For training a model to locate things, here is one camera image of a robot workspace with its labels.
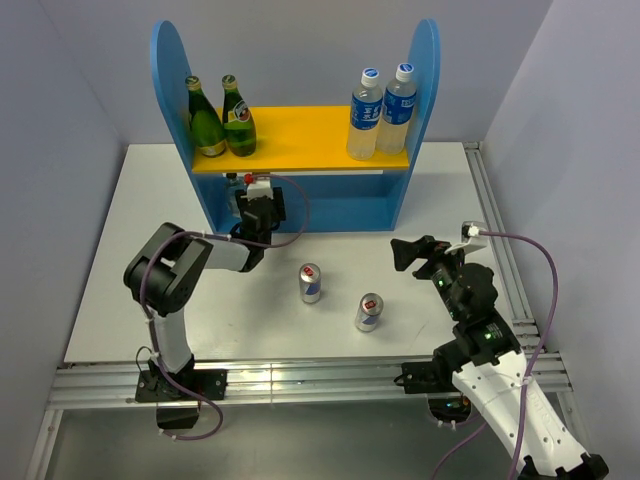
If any right clear water bottle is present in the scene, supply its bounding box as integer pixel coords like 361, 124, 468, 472
376, 63, 417, 155

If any green Perrier bottle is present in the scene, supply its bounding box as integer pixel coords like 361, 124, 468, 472
221, 74, 257, 157
185, 75, 226, 158

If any aluminium side rail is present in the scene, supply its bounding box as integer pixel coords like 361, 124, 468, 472
462, 141, 544, 351

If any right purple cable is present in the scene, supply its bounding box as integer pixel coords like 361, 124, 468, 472
429, 228, 559, 480

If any purple cable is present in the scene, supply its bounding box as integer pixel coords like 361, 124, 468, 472
429, 228, 559, 480
138, 173, 311, 441

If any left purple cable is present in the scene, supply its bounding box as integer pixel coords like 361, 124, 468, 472
138, 173, 311, 441

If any aluminium front rail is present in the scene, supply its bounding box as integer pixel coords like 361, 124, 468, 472
27, 349, 574, 480

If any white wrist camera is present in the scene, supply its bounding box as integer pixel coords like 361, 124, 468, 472
244, 173, 274, 201
445, 221, 488, 255

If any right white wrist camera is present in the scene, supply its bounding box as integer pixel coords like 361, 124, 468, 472
445, 221, 488, 255

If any left clear water bottle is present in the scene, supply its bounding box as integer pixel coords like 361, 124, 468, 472
347, 67, 383, 160

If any blue and yellow wooden shelf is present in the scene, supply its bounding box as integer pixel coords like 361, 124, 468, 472
150, 19, 441, 233

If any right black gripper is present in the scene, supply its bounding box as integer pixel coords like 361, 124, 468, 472
390, 233, 472, 320

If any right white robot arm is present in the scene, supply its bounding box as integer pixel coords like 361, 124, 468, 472
391, 235, 609, 479

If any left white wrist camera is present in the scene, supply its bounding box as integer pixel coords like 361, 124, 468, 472
244, 173, 274, 201

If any red bull can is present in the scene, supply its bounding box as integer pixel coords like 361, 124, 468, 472
298, 263, 321, 304
354, 292, 384, 332

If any clear glass bottle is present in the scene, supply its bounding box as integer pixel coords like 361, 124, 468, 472
225, 173, 245, 218

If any clear water bottle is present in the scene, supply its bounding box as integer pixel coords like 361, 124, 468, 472
376, 63, 417, 155
347, 67, 383, 160

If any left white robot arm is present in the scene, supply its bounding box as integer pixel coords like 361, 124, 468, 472
123, 178, 286, 403

